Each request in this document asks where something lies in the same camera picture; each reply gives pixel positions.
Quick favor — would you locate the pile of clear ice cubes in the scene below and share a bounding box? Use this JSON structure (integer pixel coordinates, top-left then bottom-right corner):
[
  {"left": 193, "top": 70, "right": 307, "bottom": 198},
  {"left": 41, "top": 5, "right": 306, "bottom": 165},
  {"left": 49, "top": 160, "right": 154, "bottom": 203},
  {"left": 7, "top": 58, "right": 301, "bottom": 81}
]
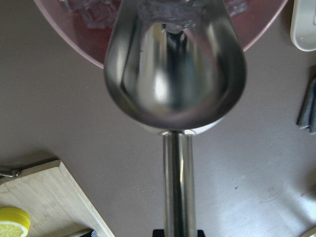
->
[{"left": 58, "top": 0, "right": 249, "bottom": 34}]

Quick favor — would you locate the pink bowl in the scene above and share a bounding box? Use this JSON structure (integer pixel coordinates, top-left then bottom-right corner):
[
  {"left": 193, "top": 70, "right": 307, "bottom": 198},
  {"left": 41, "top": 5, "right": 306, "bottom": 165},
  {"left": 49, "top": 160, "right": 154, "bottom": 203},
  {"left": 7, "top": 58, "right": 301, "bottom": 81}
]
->
[{"left": 35, "top": 0, "right": 287, "bottom": 68}]

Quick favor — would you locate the bamboo cutting board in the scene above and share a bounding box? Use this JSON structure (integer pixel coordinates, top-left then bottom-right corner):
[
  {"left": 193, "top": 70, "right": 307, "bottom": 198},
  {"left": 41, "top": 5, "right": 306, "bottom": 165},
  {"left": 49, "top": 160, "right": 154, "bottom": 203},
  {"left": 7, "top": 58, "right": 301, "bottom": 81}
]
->
[{"left": 0, "top": 160, "right": 114, "bottom": 237}]

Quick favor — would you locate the grey folded cloth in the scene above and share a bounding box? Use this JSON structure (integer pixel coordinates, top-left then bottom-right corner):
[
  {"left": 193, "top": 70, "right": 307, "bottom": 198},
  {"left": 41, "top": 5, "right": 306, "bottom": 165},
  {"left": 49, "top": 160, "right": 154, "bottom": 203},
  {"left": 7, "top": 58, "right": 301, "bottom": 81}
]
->
[{"left": 297, "top": 78, "right": 316, "bottom": 135}]

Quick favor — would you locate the cream serving tray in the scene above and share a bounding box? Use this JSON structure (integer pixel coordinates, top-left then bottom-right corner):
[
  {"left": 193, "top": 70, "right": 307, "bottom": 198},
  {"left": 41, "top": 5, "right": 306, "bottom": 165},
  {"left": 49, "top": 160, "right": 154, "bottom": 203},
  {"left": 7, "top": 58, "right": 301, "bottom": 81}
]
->
[{"left": 290, "top": 0, "right": 316, "bottom": 52}]

